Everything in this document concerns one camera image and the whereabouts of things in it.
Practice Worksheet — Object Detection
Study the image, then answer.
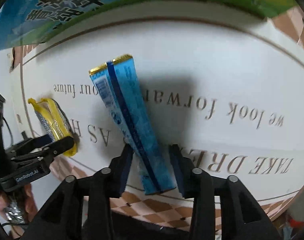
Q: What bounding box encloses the yellow scrubber sponge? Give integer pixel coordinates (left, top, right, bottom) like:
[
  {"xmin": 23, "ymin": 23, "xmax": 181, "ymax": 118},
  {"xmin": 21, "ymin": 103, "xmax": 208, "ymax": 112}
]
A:
[{"xmin": 27, "ymin": 97, "xmax": 79, "ymax": 158}]

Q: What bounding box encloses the checkered round mat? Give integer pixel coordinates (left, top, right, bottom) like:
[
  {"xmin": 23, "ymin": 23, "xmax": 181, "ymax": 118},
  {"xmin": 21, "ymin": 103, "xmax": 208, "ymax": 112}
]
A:
[{"xmin": 11, "ymin": 2, "xmax": 304, "ymax": 219}]

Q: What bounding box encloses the blue long snack pack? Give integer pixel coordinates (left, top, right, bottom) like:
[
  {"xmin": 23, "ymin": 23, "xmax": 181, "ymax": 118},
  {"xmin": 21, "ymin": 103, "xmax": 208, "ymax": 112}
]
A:
[{"xmin": 89, "ymin": 54, "xmax": 175, "ymax": 194}]

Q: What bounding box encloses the person's left hand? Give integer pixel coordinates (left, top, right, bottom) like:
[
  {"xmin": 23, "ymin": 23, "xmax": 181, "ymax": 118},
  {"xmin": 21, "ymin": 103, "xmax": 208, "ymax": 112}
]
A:
[{"xmin": 0, "ymin": 183, "xmax": 38, "ymax": 239}]

